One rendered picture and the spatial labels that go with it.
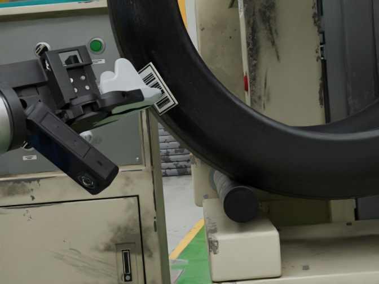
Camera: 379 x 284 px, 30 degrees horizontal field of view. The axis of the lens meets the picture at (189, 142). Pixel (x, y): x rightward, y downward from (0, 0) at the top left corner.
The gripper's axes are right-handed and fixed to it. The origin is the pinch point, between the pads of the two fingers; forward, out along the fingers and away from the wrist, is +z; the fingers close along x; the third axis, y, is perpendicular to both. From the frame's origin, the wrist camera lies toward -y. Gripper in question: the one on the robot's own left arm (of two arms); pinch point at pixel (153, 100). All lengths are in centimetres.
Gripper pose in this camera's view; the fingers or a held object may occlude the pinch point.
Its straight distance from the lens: 86.0
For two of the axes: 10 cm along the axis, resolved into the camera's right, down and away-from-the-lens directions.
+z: 7.4, -2.3, 6.4
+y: -3.9, -9.1, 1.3
